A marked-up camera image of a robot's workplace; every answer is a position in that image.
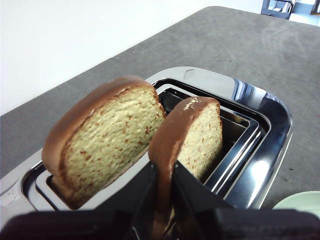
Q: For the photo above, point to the cream toaster with chrome top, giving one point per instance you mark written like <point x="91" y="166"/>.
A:
<point x="212" y="75"/>

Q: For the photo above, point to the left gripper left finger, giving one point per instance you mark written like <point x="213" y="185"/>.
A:
<point x="75" y="225"/>

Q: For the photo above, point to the toasted bread slice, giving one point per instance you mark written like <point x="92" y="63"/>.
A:
<point x="200" y="140"/>
<point x="107" y="140"/>

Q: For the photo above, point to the dark metal chair frame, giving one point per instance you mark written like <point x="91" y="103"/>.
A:
<point x="275" y="12"/>

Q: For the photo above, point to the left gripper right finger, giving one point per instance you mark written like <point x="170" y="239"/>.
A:
<point x="250" y="225"/>

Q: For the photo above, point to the pale green round plate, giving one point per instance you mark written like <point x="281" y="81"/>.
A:
<point x="302" y="201"/>

